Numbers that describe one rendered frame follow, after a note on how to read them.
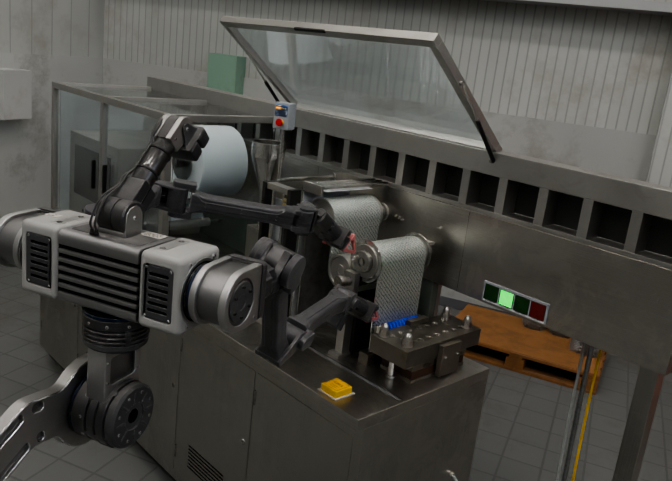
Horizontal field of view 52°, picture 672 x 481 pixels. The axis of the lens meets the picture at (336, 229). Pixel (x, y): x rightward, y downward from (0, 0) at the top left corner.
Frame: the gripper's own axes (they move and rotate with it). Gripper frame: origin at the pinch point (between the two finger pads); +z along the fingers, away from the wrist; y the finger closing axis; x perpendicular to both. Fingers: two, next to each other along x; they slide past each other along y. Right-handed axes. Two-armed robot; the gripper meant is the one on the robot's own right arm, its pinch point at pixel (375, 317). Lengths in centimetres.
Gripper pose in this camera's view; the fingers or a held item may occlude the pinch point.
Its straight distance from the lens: 236.8
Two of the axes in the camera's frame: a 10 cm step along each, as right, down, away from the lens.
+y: 6.7, 2.6, -6.9
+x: 4.6, -8.8, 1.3
